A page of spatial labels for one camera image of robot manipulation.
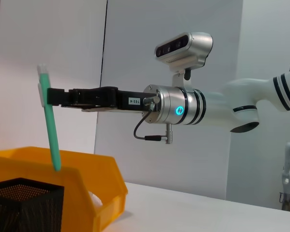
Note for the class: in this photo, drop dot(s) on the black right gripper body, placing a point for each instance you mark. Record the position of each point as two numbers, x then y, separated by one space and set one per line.
125 106

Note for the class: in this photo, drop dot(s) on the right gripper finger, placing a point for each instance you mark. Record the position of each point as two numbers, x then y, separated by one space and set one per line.
87 95
75 106

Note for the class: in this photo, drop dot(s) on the green pen white cap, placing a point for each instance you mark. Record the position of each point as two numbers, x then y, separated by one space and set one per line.
52 135

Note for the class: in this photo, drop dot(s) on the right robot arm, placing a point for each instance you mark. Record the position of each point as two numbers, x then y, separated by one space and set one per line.
220 108

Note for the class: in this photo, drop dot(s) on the black mesh pen holder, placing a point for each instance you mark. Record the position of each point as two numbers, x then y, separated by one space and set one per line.
26 210

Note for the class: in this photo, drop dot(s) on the yellow plastic storage bin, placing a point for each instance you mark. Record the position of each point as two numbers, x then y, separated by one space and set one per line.
70 169

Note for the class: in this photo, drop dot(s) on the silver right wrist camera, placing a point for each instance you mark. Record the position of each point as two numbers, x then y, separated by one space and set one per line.
195 48

